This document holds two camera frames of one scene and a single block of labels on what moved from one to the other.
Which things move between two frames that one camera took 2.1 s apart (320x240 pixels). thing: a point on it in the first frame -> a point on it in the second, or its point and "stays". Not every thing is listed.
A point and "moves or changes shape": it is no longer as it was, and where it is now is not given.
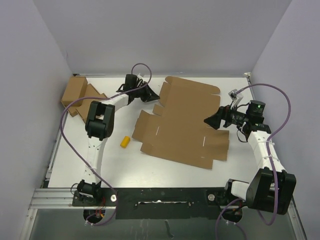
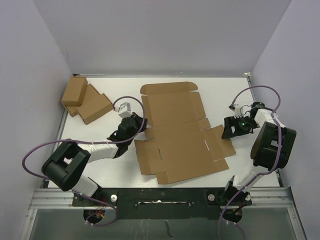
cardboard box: (177, 130) moves or changes shape
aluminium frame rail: (52, 198) stays
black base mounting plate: (162, 203) stays
